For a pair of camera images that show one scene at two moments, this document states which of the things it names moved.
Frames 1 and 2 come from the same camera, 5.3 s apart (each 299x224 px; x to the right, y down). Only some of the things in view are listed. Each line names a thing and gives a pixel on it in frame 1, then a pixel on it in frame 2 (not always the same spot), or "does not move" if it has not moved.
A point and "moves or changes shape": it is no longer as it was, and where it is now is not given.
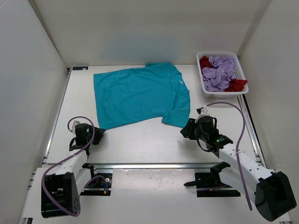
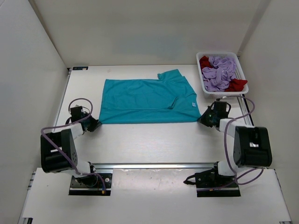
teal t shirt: x=156 y=90 moves or changes shape
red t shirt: x=235 y=85 does not move
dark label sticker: x=80 y=67 does not move
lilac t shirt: x=217 y=78 does not move
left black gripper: x=98 y=134 -> x=95 y=124
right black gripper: x=188 y=132 -> x=203 y=119
